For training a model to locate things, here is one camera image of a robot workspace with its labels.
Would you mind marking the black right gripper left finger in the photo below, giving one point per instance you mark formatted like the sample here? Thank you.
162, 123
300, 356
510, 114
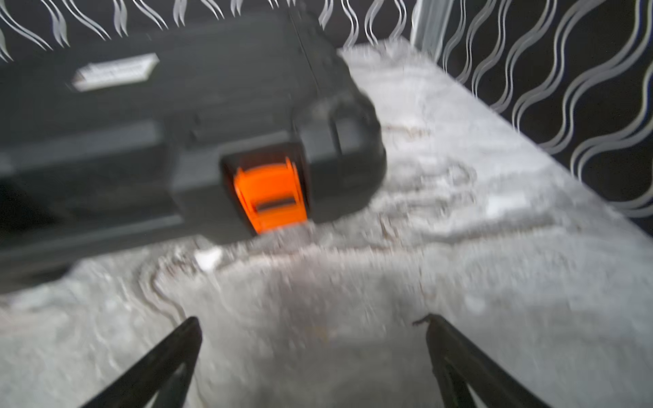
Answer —
162, 377

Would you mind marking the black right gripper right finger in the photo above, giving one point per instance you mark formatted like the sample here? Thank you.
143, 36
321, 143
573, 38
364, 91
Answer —
463, 370

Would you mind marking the black plastic tool case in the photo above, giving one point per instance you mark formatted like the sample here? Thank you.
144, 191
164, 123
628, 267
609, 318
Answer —
225, 130

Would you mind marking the aluminium frame post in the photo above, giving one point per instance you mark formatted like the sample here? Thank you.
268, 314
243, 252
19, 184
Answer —
429, 23

